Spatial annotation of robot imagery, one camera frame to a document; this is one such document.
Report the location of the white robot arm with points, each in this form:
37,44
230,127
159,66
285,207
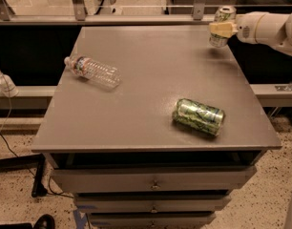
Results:
277,29

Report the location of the middle grey drawer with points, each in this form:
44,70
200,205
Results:
152,203

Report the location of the black shoe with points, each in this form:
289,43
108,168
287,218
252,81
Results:
45,222

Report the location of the white plug adapter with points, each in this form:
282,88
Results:
7,86

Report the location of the clear plastic water bottle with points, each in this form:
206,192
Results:
94,71

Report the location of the metal railing frame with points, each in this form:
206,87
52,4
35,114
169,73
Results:
54,12

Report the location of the grey drawer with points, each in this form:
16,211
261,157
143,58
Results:
152,203
152,179
151,220

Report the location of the white green 7up can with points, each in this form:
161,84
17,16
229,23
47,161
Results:
223,27

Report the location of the grey drawer cabinet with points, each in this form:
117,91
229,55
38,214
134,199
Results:
131,126

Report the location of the top grey drawer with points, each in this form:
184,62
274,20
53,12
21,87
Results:
152,179

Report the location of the bottom grey drawer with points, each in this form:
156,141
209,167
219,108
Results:
151,220

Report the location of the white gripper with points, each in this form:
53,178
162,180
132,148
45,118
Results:
246,28

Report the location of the green soda can lying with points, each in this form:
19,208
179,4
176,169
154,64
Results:
199,116

